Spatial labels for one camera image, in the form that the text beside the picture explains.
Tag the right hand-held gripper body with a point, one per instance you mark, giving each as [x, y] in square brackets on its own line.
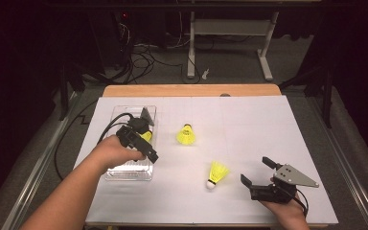
[274, 193]

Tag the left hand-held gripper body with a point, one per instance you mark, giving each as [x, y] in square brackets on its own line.
[134, 139]

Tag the yellow shuttlecock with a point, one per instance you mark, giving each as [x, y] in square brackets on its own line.
[147, 136]
[186, 134]
[217, 174]

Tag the clear plastic container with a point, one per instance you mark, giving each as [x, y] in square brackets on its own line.
[140, 174]

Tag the person's right hand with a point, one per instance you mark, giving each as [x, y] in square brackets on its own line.
[287, 212]

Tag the person's left hand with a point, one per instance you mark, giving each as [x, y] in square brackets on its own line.
[115, 153]

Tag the wooden table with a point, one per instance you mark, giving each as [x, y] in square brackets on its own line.
[172, 90]

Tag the grey round table cap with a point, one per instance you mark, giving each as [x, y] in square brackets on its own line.
[225, 95]

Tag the black stand leg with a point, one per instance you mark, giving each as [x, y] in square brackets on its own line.
[327, 96]
[64, 89]

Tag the small white floor object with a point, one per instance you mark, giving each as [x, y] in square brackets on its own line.
[205, 74]

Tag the dark computer tower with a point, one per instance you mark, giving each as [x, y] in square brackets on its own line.
[111, 38]

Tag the metal floor rail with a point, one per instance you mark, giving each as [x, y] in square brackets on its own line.
[345, 166]
[38, 166]

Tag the white metal desk frame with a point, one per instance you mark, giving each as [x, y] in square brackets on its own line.
[230, 27]

